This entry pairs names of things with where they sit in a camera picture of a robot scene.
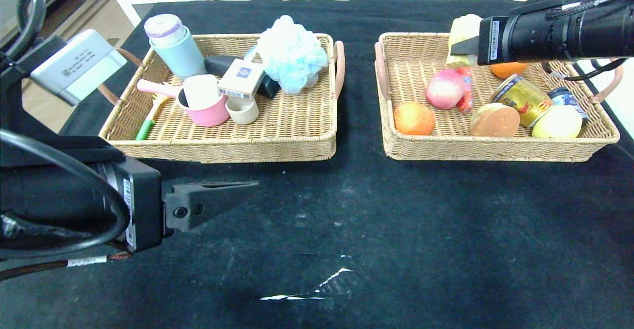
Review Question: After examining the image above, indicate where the wicker basket with food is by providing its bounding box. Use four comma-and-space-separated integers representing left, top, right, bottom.
374, 32, 624, 163

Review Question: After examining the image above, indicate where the teal bottle with purple cap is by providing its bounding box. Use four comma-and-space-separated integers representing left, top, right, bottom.
144, 13, 208, 82

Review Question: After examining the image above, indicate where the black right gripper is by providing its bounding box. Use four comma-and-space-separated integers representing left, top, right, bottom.
450, 8, 552, 66

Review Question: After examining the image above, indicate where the brown bread bun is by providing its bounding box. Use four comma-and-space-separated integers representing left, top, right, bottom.
469, 103, 521, 137

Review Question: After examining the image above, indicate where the smooth tangerine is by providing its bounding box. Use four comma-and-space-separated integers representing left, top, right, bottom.
490, 61, 528, 80

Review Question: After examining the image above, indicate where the pink saucepan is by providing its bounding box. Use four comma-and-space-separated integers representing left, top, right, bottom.
137, 75, 231, 127

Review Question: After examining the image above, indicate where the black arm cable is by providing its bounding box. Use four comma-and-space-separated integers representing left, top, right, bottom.
542, 0, 634, 82
0, 0, 132, 282

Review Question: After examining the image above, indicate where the yellow lemon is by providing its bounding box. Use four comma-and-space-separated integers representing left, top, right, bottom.
531, 105, 583, 139

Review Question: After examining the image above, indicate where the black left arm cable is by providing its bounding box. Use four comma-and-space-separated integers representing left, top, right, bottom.
0, 0, 132, 282

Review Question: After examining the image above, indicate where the playing card box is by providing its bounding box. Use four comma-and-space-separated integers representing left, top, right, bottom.
217, 58, 266, 100

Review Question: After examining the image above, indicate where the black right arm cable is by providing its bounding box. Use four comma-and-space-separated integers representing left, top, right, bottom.
542, 0, 634, 82

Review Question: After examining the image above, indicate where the yellow drink can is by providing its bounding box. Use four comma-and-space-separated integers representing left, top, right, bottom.
491, 74, 554, 129

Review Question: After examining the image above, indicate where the rough-skinned orange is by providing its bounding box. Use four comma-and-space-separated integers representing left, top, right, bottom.
394, 101, 436, 136

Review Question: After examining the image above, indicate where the small yellow block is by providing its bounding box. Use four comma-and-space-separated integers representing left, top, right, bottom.
446, 14, 483, 68

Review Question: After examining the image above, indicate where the red sausage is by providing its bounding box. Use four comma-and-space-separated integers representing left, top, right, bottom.
455, 66, 474, 113

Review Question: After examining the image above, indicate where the yellow brush with green handle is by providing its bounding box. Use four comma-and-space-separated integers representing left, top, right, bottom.
135, 94, 171, 141

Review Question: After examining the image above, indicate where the beige cup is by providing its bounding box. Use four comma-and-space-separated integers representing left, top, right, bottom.
225, 96, 260, 125

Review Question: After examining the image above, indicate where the white soap bar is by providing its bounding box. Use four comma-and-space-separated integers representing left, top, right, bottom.
182, 74, 221, 110

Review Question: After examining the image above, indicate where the black curved case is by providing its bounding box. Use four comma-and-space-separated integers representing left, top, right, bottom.
204, 55, 281, 99

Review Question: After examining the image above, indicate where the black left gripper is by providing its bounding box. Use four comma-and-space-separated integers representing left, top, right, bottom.
0, 156, 260, 253

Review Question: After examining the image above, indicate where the wicker basket with toiletries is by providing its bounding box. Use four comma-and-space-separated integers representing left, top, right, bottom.
98, 33, 346, 164

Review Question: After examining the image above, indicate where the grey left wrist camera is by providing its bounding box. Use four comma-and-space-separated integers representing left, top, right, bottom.
30, 29, 128, 107

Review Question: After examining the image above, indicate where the light blue bath loofah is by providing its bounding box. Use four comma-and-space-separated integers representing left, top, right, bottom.
248, 15, 329, 95

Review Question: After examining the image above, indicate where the blue tin can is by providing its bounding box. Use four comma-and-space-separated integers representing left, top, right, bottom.
548, 87, 590, 121

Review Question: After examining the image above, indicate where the pink peach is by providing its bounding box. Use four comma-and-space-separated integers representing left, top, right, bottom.
425, 70, 466, 110

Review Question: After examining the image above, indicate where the clear plastic film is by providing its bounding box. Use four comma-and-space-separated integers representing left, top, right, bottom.
287, 254, 367, 301

